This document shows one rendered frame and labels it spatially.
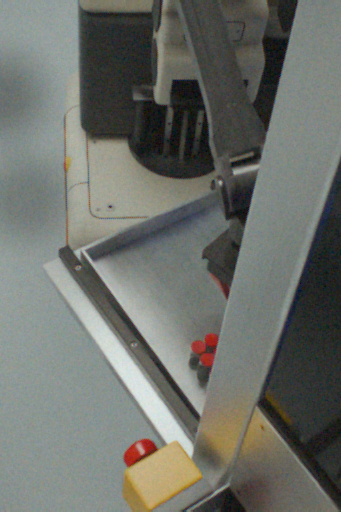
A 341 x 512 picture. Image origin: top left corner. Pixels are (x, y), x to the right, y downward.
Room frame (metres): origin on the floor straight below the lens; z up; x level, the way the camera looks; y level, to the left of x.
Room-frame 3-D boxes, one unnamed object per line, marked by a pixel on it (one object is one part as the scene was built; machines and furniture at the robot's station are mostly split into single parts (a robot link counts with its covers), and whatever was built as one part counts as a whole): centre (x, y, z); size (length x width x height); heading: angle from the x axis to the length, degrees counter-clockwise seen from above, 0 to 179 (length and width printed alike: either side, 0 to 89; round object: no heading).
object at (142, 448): (0.40, 0.00, 0.99); 0.04 x 0.04 x 0.04; 40
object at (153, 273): (0.70, -0.07, 0.90); 0.34 x 0.26 x 0.04; 39
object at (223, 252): (0.69, -0.10, 1.03); 0.10 x 0.07 x 0.07; 54
